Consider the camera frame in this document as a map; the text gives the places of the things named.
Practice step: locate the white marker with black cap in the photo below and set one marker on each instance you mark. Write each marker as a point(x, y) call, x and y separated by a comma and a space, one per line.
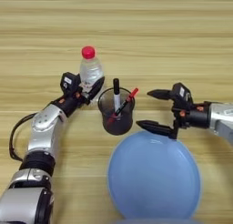
point(116, 88)

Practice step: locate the blue round plate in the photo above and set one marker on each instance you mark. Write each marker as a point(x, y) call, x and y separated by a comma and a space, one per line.
point(151, 179)

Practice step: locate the clear bottle with red cap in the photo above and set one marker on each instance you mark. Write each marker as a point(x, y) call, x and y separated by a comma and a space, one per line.
point(90, 71)

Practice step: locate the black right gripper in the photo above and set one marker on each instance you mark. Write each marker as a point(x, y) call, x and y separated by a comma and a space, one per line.
point(197, 116)

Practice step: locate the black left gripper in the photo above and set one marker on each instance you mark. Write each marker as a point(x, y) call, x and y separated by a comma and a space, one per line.
point(69, 104)

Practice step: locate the black pen with red cap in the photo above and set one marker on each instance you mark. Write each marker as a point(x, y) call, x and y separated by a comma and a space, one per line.
point(125, 103)

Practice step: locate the small black box gripper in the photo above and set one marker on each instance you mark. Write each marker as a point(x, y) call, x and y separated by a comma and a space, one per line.
point(181, 94)
point(69, 82)

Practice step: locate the dark translucent pen cup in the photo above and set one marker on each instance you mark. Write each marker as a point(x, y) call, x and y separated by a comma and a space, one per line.
point(118, 124)

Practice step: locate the small black box right gripper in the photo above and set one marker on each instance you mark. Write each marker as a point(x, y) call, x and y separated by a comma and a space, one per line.
point(181, 94)

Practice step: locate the small black box left gripper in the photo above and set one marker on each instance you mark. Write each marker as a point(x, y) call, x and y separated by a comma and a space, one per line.
point(69, 82)

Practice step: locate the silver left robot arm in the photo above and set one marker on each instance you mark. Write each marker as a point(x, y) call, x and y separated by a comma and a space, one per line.
point(42, 133)

